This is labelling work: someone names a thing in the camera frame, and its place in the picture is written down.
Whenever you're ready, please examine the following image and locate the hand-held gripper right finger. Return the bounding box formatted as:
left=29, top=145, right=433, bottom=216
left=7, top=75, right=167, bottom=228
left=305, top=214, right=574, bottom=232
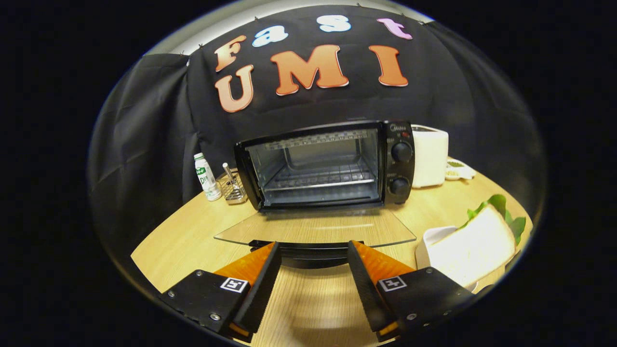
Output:
left=347, top=240, right=475, bottom=343

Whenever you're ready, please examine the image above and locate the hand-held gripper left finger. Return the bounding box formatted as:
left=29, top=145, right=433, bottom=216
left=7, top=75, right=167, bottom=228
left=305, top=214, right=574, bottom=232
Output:
left=159, top=241, right=282, bottom=344

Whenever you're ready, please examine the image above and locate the bread and lettuce sandwich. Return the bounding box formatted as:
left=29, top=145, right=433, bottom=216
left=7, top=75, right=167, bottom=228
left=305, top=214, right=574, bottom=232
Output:
left=427, top=194, right=527, bottom=290

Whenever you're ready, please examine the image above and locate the black toaster oven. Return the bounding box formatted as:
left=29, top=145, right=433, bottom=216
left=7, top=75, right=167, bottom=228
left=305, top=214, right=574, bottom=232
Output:
left=214, top=120, right=417, bottom=269

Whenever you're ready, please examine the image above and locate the white slot toaster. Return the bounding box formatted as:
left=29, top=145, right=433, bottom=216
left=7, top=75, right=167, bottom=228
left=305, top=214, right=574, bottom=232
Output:
left=411, top=124, right=449, bottom=188

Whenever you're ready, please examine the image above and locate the white ribbed plate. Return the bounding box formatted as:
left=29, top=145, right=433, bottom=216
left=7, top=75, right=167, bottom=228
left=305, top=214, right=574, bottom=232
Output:
left=415, top=226, right=480, bottom=293

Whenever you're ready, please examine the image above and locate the white bottle with green label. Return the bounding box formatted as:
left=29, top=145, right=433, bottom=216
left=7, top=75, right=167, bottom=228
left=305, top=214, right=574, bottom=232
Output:
left=193, top=153, right=223, bottom=202

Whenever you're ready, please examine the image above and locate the white divided dish of beans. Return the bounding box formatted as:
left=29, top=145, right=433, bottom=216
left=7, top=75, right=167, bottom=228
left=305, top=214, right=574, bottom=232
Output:
left=444, top=158, right=477, bottom=181

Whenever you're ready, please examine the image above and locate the wire utensil holder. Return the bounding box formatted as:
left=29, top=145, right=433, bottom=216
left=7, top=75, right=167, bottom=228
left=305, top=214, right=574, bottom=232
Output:
left=216, top=162, right=248, bottom=205

